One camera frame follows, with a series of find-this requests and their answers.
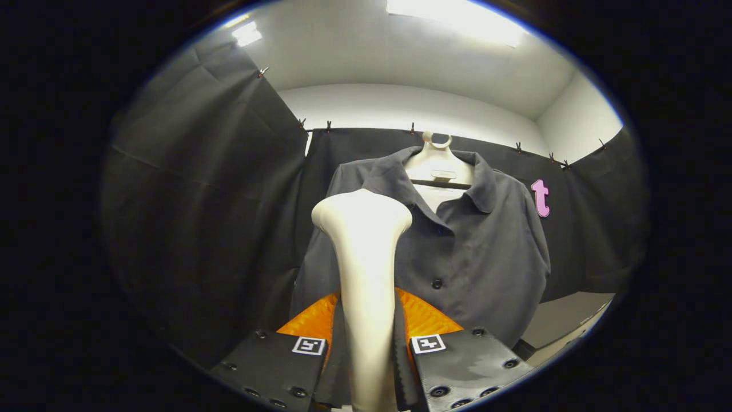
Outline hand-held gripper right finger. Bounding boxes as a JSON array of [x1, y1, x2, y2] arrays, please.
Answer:
[[393, 288, 535, 412]]

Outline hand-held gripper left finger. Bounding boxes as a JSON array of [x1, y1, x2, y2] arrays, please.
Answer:
[[209, 292, 351, 412]]

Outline white garment steamer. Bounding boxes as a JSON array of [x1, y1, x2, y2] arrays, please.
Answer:
[[312, 189, 413, 412]]

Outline dark grey button shirt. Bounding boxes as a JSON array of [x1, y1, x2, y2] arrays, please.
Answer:
[[289, 146, 551, 350]]

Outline white clothes hanger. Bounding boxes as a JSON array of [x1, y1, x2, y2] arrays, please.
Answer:
[[403, 130, 475, 213]]

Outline black backdrop cloth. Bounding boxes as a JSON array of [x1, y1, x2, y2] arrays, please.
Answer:
[[100, 40, 651, 367]]

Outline row of small backdrop clips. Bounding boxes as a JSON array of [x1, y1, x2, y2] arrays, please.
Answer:
[[256, 66, 608, 171]]

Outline small ceiling light panel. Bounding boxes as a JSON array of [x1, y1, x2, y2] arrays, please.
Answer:
[[230, 22, 264, 47]]

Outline large ceiling light panel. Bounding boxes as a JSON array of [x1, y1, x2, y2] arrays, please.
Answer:
[[386, 0, 524, 47]]

